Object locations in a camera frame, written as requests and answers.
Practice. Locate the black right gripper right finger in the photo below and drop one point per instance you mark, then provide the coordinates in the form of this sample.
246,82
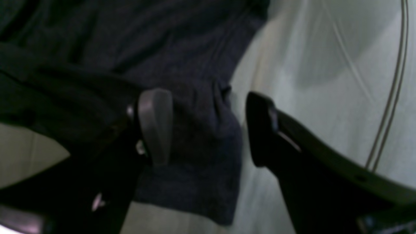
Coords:
325,193

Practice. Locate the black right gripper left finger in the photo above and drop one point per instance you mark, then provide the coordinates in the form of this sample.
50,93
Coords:
91,193

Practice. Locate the black t-shirt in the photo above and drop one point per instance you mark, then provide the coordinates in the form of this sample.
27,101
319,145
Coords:
70,67

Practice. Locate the light green table cloth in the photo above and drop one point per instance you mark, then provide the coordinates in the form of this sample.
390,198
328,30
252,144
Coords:
344,69

